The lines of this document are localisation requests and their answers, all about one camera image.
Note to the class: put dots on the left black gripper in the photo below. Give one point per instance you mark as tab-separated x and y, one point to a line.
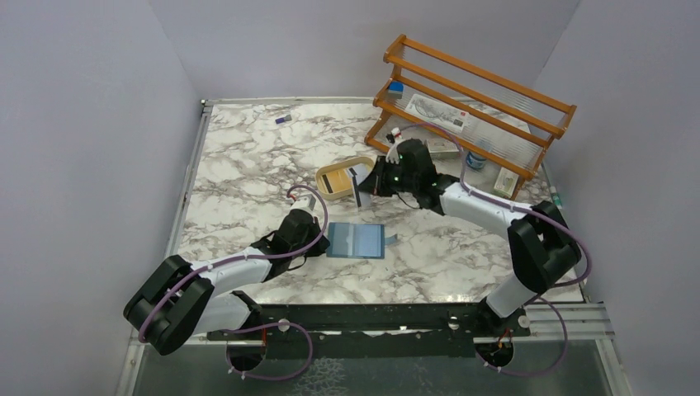
319	247

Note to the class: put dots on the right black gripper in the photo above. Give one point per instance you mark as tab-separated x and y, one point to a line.
375	182

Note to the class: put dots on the blue leather card holder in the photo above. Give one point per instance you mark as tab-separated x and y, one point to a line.
366	241

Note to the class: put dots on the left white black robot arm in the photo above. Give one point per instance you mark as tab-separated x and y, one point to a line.
181	299

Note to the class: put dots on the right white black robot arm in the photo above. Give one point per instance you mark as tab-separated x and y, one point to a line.
541	248

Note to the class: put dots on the grey card with black stripe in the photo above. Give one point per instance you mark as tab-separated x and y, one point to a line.
359	171

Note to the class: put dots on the yellow card with black stripe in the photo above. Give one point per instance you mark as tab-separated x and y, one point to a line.
336	181

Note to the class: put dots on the beige oval tray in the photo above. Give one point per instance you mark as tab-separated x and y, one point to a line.
345	164

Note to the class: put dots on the small grey cardboard box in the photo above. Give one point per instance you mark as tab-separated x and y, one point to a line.
439	148

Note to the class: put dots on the blue grey block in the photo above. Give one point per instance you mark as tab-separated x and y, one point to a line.
395	90

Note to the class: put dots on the white printed flat package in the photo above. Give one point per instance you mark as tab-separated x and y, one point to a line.
439	113

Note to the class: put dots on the blue white small jar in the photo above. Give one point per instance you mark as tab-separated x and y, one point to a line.
475	161

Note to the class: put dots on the small purple white object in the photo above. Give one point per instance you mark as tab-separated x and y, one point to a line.
283	119

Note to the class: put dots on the orange wooden shelf rack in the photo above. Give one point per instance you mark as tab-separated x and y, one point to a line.
513	126

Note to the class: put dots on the small white green box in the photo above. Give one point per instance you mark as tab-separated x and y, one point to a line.
506	183

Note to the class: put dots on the green white marker pen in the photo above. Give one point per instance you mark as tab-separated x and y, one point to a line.
555	197

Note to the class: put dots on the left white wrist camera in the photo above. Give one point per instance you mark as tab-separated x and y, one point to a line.
306	203

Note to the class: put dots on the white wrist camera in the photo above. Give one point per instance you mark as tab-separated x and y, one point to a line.
306	203
395	139

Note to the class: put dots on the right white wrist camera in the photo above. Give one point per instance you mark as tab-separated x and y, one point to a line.
395	139

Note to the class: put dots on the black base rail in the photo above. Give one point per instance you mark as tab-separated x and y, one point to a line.
253	332

